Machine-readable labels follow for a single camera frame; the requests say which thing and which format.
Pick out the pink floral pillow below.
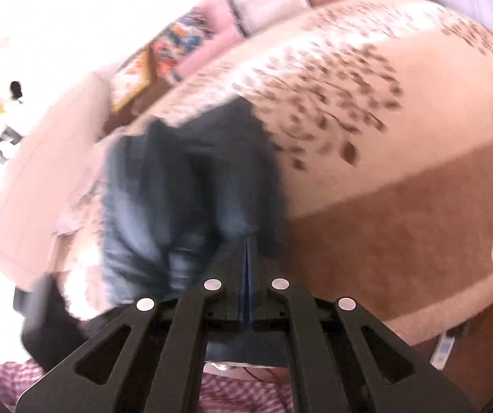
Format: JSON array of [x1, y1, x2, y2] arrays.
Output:
[[0, 71, 116, 287]]

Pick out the pink striped pillow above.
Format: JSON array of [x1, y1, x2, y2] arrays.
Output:
[[175, 0, 312, 82]]

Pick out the small grey object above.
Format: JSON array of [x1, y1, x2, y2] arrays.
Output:
[[0, 125, 21, 164]]

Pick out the blue denim pants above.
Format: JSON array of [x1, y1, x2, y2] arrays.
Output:
[[100, 97, 292, 366]]

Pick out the beige brown leaf-patterned blanket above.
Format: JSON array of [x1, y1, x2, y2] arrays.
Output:
[[53, 0, 493, 349]]

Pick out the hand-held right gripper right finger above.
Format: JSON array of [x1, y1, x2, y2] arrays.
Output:
[[248, 237, 476, 413]]

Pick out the white power strip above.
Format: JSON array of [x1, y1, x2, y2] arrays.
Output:
[[429, 331, 458, 371]]

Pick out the colourful patterned cushion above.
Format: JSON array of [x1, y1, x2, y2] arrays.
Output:
[[149, 11, 213, 84]]

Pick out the yellow framed picture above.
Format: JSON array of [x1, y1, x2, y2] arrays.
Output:
[[111, 47, 155, 113]]

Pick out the pink checked clothing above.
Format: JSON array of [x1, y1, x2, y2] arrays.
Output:
[[0, 359, 294, 413]]

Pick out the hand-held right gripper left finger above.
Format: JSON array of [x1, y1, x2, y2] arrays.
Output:
[[14, 237, 248, 413]]

